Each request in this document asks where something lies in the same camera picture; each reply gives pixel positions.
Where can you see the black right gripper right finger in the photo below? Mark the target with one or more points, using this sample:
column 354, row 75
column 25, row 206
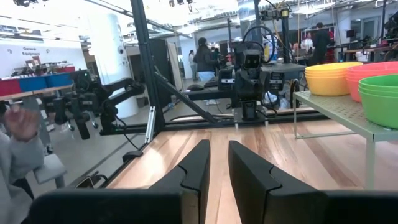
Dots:
column 280, row 199

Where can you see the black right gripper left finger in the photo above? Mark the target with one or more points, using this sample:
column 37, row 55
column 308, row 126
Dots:
column 140, row 205

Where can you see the yellow plastic bowl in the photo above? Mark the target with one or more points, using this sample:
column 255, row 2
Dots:
column 329, row 87
column 332, row 67

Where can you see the green plastic bowl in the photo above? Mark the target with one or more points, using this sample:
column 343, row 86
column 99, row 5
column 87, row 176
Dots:
column 382, row 112
column 382, row 82
column 379, row 92

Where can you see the black background robot arm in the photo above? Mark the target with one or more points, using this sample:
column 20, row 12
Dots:
column 93, row 99

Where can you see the black desk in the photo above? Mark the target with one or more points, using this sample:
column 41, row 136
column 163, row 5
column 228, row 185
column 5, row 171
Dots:
column 286, row 71

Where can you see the person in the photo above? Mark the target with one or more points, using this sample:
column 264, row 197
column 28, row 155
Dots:
column 204, row 57
column 320, row 43
column 192, row 63
column 15, row 174

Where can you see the black computer mouse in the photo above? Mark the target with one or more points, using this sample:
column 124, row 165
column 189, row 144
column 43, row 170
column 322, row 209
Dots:
column 195, row 87

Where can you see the grey stool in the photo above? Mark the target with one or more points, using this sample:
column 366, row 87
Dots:
column 49, row 169

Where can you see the pale green perforated shelf rack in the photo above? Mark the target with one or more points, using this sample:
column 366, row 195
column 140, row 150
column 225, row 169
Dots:
column 335, row 109

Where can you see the white round column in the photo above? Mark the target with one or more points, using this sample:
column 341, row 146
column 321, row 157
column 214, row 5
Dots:
column 112, row 62

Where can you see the person's hand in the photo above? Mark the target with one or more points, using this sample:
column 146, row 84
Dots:
column 20, row 123

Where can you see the white equipment sign board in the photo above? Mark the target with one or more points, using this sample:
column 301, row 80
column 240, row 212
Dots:
column 40, row 56

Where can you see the black aluminium table frame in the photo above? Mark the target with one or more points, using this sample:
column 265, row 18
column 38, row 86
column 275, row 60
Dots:
column 147, row 62

